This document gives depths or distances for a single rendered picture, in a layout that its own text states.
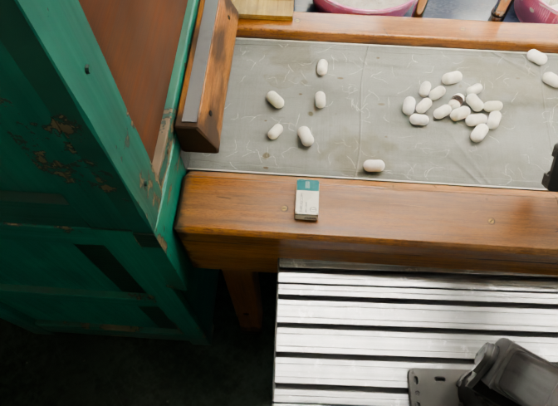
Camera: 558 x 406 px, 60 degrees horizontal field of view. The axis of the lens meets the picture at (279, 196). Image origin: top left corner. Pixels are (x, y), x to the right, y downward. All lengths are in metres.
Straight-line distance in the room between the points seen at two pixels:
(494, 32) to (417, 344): 0.59
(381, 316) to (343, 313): 0.06
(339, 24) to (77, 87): 0.64
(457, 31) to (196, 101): 0.53
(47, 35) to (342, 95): 0.60
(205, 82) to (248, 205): 0.20
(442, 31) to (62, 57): 0.75
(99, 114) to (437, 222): 0.51
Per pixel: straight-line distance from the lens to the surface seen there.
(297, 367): 0.77
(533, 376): 0.59
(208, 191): 0.76
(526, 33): 1.06
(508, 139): 0.92
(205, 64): 0.78
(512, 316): 0.86
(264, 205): 0.74
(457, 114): 0.89
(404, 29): 0.99
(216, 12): 0.86
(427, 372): 0.79
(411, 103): 0.88
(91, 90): 0.46
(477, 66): 1.00
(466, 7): 1.22
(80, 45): 0.44
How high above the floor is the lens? 1.43
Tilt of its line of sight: 63 degrees down
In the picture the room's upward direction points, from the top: straight up
